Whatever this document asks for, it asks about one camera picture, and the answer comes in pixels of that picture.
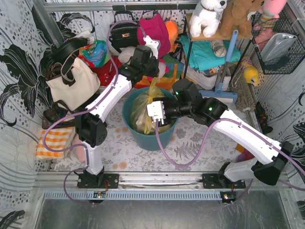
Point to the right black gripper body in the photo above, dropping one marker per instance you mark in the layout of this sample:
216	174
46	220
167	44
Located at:
167	112

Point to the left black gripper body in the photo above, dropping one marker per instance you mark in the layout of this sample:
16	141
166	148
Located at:
152	66

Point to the teal trash bin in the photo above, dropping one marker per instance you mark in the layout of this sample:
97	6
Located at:
146	142

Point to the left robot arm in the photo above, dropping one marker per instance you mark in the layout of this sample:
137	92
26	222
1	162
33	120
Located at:
89	124

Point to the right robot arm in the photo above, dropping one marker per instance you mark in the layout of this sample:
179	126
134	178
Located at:
270	156

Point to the rainbow striped bag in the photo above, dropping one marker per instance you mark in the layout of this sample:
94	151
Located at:
172	73

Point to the magenta fabric bag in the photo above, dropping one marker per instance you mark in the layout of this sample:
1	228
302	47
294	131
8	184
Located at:
156	29

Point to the cream canvas tote bag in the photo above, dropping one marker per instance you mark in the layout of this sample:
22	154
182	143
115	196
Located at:
72	82

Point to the white pink snowman plush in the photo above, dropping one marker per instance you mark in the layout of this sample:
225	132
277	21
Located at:
163	69

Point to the white sheep plush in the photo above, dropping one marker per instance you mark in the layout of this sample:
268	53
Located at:
126	54

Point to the black leather handbag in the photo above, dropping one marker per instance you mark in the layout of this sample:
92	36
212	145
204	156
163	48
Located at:
123	35

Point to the red cloth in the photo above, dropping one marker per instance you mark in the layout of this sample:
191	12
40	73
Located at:
105	73

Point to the orange plush toy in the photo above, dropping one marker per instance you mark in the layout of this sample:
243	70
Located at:
172	29

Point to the colourful printed cloth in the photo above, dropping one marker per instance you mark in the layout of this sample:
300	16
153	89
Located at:
95	55

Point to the blue floor mop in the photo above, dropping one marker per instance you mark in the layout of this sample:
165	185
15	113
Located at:
218	92

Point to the teal folded cloth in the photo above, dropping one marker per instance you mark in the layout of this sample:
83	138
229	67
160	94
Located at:
202	56

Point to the grey fluffy duster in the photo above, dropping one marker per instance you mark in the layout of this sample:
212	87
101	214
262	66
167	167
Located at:
245	101

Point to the white dog plush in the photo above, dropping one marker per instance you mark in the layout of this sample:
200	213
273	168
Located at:
206	17

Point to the wooden shelf rack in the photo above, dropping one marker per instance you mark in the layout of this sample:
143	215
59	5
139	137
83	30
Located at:
216	36

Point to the yellow duck plush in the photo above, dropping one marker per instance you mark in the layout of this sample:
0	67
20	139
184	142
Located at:
250	73

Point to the brown patterned shoe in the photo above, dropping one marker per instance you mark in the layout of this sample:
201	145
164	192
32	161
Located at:
57	111

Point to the pink cylinder bottle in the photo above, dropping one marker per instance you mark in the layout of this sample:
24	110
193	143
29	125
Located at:
80	151

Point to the brown teddy bear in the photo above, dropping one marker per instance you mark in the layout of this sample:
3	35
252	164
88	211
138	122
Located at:
237	15

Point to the orange checkered towel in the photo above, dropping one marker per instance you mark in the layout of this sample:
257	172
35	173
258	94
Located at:
57	139

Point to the silver foil pouch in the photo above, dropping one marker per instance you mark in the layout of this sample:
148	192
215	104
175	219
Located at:
277	46

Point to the pink plush toy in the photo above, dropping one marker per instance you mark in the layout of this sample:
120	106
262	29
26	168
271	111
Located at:
270	13

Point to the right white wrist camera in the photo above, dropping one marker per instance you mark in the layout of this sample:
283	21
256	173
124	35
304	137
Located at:
155	111

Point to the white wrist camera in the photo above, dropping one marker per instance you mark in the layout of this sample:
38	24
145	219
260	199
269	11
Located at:
155	111
153	44

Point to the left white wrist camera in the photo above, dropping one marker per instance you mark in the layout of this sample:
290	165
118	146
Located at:
153	44

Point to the black wire basket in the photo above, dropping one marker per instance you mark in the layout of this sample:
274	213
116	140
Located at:
295	55

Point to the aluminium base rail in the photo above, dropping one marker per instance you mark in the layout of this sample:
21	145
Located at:
133	180

